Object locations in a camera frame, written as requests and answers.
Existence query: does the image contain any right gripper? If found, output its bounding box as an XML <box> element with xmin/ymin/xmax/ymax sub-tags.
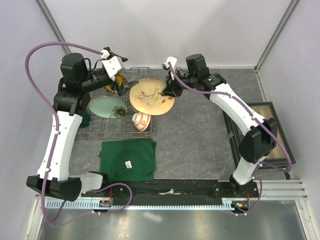
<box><xmin>161</xmin><ymin>68</ymin><xmax>198</xmax><ymax>98</ymax></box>

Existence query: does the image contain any cream bird pattern plate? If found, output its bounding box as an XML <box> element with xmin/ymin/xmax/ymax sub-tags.
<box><xmin>129</xmin><ymin>78</ymin><xmax>176</xmax><ymax>116</ymax></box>

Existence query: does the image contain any mint green flower plate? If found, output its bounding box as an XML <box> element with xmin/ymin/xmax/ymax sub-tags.
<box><xmin>88</xmin><ymin>96</ymin><xmax>128</xmax><ymax>119</ymax></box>

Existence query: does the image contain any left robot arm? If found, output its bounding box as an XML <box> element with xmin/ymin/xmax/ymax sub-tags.
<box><xmin>26</xmin><ymin>47</ymin><xmax>137</xmax><ymax>202</ymax></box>

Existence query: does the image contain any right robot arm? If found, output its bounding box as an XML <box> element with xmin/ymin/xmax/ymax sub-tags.
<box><xmin>161</xmin><ymin>53</ymin><xmax>278</xmax><ymax>197</ymax></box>

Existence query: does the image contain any yellow patterned small plate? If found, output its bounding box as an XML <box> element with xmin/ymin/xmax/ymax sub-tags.
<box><xmin>104</xmin><ymin>74</ymin><xmax>127</xmax><ymax>93</ymax></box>

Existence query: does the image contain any white red pattern bowl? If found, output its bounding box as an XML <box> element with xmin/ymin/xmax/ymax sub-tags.
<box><xmin>132</xmin><ymin>112</ymin><xmax>152</xmax><ymax>132</ymax></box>

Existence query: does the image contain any dark green mug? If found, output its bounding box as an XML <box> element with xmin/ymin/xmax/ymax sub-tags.
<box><xmin>79</xmin><ymin>111</ymin><xmax>91</xmax><ymax>129</ymax></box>

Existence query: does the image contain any folded green cloth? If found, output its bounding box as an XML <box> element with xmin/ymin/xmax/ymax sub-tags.
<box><xmin>99</xmin><ymin>138</ymin><xmax>157</xmax><ymax>182</ymax></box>

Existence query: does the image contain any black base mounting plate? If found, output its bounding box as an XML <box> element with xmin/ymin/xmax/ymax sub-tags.
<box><xmin>81</xmin><ymin>178</ymin><xmax>261</xmax><ymax>206</ymax></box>

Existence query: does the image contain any black glass lid box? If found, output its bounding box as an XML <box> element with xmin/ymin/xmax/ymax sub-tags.
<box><xmin>222</xmin><ymin>101</ymin><xmax>297</xmax><ymax>170</ymax></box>

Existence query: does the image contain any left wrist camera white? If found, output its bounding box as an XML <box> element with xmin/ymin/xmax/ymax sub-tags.
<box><xmin>101</xmin><ymin>49</ymin><xmax>125</xmax><ymax>81</ymax></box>

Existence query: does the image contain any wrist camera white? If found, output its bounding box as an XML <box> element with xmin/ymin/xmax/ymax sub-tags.
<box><xmin>161</xmin><ymin>56</ymin><xmax>178</xmax><ymax>71</ymax></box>
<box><xmin>101</xmin><ymin>49</ymin><xmax>125</xmax><ymax>81</ymax></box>

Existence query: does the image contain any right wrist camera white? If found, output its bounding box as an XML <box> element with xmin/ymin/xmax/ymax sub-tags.
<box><xmin>161</xmin><ymin>56</ymin><xmax>178</xmax><ymax>71</ymax></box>

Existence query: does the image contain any grey wire dish rack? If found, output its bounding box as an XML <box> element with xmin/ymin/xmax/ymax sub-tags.
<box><xmin>73</xmin><ymin>66</ymin><xmax>159</xmax><ymax>140</ymax></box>

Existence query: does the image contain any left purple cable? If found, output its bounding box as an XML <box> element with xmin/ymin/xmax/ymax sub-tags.
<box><xmin>25</xmin><ymin>41</ymin><xmax>133</xmax><ymax>227</ymax></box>

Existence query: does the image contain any blue slotted cable duct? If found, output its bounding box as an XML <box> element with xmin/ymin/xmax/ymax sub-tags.
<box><xmin>46</xmin><ymin>198</ymin><xmax>248</xmax><ymax>210</ymax></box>

